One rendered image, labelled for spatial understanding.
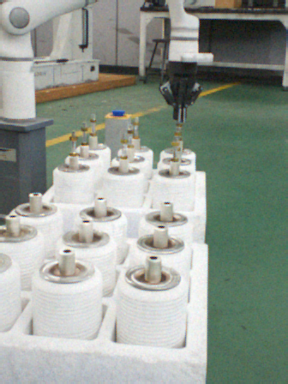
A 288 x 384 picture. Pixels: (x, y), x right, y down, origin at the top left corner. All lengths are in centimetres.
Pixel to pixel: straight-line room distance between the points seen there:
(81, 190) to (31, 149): 38
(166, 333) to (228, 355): 34
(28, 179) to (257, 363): 87
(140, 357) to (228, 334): 43
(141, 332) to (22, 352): 15
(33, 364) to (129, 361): 13
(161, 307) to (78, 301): 11
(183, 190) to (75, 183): 25
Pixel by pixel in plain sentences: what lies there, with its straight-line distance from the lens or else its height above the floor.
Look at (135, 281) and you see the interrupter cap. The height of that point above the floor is 25.
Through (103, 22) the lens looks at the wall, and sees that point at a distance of 705.
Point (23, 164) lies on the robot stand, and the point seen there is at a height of 18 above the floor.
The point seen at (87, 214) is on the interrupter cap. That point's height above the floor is 25.
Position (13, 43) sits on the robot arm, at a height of 52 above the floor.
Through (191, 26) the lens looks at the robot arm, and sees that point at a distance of 141.
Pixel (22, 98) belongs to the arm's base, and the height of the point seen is 37.
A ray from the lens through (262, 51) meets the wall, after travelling 637.
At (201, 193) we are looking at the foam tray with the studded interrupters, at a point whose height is 18.
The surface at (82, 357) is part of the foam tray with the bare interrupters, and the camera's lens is 72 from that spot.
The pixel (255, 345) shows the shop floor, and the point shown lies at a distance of 109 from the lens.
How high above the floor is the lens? 58
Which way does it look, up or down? 17 degrees down
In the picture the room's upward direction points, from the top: 2 degrees clockwise
